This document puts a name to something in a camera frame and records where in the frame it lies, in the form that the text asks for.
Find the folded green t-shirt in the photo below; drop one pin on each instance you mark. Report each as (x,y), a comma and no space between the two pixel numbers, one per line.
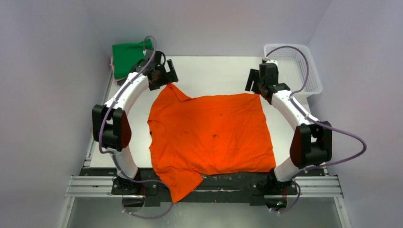
(125,56)

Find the white plastic basket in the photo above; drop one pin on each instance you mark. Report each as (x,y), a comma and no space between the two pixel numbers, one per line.
(296,68)

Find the folded pink t-shirt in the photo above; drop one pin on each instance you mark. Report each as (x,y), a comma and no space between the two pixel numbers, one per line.
(112,67)

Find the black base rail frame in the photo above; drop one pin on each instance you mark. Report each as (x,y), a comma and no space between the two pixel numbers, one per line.
(251,188)

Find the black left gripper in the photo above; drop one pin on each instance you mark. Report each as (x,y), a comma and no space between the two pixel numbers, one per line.
(165,77)

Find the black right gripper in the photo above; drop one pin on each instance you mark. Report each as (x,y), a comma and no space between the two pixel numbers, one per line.
(254,83)

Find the orange t-shirt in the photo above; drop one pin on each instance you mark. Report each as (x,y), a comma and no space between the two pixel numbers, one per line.
(207,135)

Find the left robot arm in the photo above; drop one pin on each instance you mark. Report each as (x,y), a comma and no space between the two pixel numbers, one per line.
(111,128)

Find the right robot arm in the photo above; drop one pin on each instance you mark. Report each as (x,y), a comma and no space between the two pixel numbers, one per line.
(312,140)

